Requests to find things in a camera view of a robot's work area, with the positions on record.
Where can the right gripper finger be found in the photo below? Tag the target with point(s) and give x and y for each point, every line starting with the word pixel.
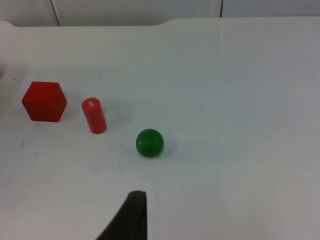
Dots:
pixel 131 220

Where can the red cylinder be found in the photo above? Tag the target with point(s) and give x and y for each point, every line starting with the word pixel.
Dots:
pixel 95 117

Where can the green ball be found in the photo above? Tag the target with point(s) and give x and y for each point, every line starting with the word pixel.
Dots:
pixel 149 143

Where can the red cube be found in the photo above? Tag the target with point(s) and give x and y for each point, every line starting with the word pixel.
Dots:
pixel 43 102

